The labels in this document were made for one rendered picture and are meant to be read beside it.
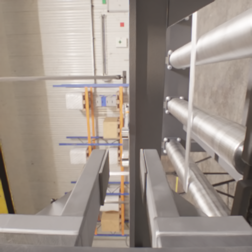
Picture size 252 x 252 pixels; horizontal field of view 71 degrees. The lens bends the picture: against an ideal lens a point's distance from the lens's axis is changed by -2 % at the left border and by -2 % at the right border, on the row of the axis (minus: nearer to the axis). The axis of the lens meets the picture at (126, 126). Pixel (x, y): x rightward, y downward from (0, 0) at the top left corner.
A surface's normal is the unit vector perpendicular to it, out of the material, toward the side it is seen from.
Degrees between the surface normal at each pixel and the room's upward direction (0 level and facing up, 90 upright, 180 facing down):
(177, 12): 90
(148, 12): 90
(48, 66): 90
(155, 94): 90
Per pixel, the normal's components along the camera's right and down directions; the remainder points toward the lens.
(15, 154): -0.02, 0.26
